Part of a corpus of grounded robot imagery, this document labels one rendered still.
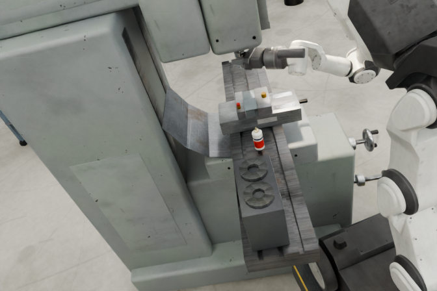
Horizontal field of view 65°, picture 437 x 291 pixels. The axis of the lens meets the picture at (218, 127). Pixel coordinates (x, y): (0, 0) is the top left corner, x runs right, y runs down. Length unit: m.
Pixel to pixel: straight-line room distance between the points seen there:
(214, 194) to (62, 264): 1.35
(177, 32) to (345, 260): 1.06
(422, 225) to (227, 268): 1.09
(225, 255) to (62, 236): 1.33
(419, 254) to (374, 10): 0.78
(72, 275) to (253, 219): 1.79
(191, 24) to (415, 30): 0.67
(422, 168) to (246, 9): 0.72
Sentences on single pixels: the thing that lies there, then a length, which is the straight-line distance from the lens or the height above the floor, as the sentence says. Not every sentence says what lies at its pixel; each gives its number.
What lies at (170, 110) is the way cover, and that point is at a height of 1.06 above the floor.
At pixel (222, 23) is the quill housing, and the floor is 1.44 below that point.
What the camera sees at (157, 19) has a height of 1.51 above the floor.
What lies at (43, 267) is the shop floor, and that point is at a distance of 2.78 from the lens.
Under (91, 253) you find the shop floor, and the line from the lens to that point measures 2.62.
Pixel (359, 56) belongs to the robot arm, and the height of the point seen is 1.21.
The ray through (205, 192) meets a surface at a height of 0.65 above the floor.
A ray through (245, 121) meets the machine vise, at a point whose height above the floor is 0.99.
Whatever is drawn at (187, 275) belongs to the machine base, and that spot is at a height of 0.16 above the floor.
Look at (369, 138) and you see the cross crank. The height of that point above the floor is 0.68.
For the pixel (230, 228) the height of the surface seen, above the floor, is 0.33.
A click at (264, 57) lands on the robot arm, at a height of 1.26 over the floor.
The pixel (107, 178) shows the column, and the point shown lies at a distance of 1.54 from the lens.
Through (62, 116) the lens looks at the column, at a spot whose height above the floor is 1.29.
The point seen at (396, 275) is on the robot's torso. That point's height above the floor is 0.70.
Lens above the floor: 1.92
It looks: 39 degrees down
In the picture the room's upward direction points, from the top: 16 degrees counter-clockwise
